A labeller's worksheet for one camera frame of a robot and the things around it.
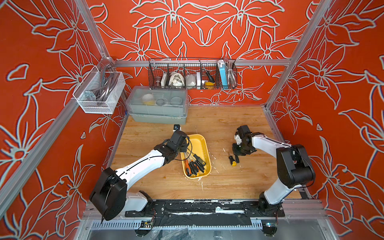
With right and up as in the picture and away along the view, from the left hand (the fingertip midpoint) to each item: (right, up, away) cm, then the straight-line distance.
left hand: (182, 140), depth 86 cm
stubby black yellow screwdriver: (+30, -13, +1) cm, 33 cm away
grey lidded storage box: (-13, +21, +14) cm, 29 cm away
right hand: (+32, -8, +7) cm, 33 cm away
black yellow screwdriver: (+10, -12, 0) cm, 15 cm away
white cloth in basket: (-4, +37, +5) cm, 37 cm away
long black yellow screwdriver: (+11, -16, -1) cm, 19 cm away
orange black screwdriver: (+3, -15, -3) cm, 16 cm away
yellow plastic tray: (+10, -4, +7) cm, 13 cm away
